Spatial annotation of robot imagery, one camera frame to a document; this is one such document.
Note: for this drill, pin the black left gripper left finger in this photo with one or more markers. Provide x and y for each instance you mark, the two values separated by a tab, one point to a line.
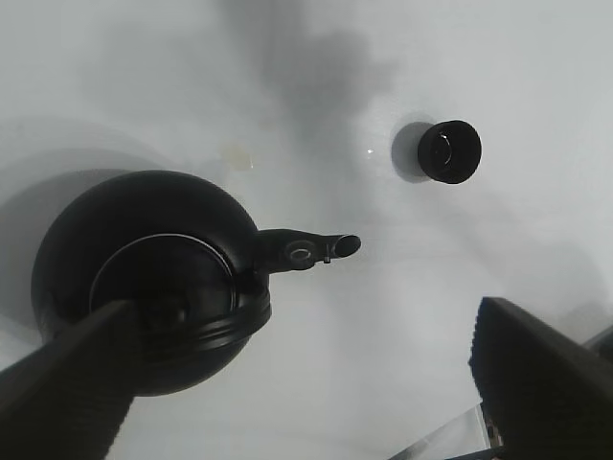
69	399

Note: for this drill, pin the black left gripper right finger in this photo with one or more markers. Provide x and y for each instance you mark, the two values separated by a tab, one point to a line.
549	397

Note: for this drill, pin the black round teapot kettle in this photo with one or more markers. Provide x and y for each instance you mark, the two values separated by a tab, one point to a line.
186	255

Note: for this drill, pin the small black teacup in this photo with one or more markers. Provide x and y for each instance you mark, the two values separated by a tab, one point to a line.
450	152

